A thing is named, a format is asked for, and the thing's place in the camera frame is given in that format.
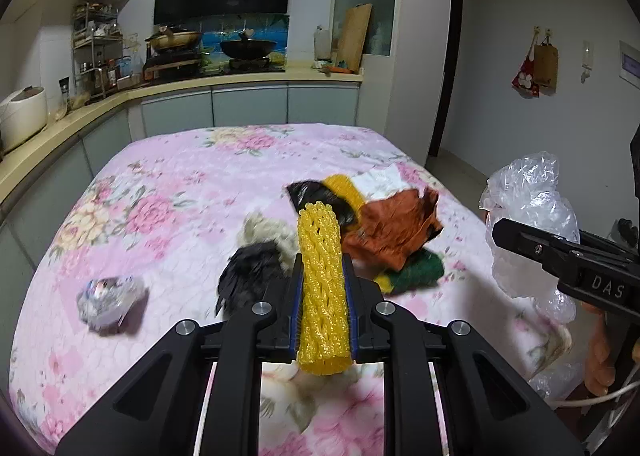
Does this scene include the clear plastic bag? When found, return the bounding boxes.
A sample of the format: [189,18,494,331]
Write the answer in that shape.
[480,152,580,324]

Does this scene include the yellow foam fruit net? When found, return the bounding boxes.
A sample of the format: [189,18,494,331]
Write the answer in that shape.
[296,202,352,376]

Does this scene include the right hand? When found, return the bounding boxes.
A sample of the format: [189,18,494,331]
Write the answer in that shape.
[582,303,615,396]

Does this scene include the silver foil wrapper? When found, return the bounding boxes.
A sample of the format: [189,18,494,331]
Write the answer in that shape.
[76,276,146,332]

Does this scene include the dark feather tuft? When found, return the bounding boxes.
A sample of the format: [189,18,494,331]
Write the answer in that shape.
[216,241,286,317]

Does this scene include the green yellow scouring sponge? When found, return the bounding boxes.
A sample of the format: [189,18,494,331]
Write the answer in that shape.
[374,249,445,295]

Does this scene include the pink floral tablecloth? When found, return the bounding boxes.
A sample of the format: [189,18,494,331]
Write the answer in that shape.
[9,124,570,452]

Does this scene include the brown crumpled paper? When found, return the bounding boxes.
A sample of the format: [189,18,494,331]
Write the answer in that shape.
[342,187,442,271]

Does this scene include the beige crumpled paper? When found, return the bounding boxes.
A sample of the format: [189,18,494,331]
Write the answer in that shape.
[236,211,299,272]

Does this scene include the red hanging cloth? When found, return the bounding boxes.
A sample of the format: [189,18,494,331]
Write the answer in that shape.
[512,42,539,99]

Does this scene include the hanging brown board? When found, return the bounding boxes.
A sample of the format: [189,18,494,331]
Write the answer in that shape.
[533,37,559,90]

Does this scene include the white crumpled tissue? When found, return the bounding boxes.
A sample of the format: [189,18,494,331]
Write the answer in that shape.
[350,164,411,202]

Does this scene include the black crumpled plastic bag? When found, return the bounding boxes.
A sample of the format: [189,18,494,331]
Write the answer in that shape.
[286,180,357,229]

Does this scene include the white rice cooker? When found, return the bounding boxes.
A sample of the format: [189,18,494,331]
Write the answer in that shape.
[0,86,48,154]

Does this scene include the wooden cutting board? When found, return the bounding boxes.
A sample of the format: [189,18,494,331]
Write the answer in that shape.
[335,4,372,73]

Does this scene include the white plastic bottle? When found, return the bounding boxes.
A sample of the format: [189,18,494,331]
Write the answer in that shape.
[314,25,332,61]

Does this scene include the brass coloured pan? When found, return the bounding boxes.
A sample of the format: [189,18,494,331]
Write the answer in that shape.
[145,25,202,54]

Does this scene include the black wok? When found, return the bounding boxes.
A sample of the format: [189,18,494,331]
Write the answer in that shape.
[220,32,277,61]

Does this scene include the metal spice rack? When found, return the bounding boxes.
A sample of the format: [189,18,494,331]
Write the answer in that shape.
[72,2,124,99]

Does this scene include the wall notice panel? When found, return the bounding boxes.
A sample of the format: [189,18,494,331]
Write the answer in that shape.
[620,42,640,89]

